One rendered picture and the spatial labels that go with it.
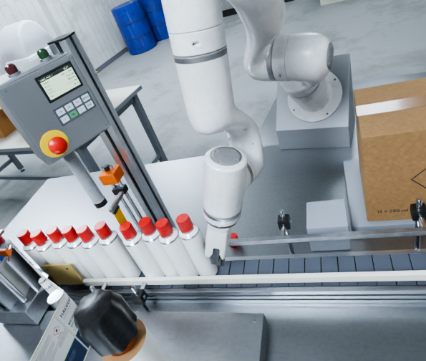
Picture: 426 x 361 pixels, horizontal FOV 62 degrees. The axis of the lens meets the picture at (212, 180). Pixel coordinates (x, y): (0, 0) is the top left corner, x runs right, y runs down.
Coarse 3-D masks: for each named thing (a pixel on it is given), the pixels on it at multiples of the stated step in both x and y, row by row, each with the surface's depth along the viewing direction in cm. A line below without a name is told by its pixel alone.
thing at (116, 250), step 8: (96, 224) 90; (104, 224) 89; (96, 232) 89; (104, 232) 89; (112, 232) 92; (104, 240) 90; (112, 240) 90; (120, 240) 93; (104, 248) 91; (112, 248) 91; (120, 248) 93; (112, 256) 93; (120, 256) 93; (128, 256) 95; (120, 264) 95; (128, 264) 96; (136, 264) 99; (128, 272) 97; (136, 272) 98
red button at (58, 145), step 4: (52, 140) 73; (56, 140) 73; (60, 140) 74; (64, 140) 75; (48, 144) 74; (52, 144) 73; (56, 144) 73; (60, 144) 74; (64, 144) 75; (52, 148) 73; (56, 148) 74; (60, 148) 74; (64, 148) 75; (52, 152) 74; (56, 152) 74; (60, 152) 75
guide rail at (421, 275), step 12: (168, 276) 92; (180, 276) 91; (192, 276) 89; (204, 276) 88; (216, 276) 87; (228, 276) 86; (240, 276) 85; (252, 276) 84; (264, 276) 83; (276, 276) 82; (288, 276) 81; (300, 276) 80; (312, 276) 79; (324, 276) 78; (336, 276) 77; (348, 276) 76; (360, 276) 75; (372, 276) 75; (384, 276) 74; (396, 276) 73; (408, 276) 73; (420, 276) 72
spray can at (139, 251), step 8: (120, 224) 87; (128, 224) 86; (120, 232) 86; (128, 232) 86; (136, 232) 88; (128, 240) 87; (136, 240) 87; (128, 248) 88; (136, 248) 88; (144, 248) 89; (136, 256) 89; (144, 256) 90; (152, 256) 92; (144, 264) 91; (152, 264) 92; (144, 272) 93; (152, 272) 93; (160, 272) 95
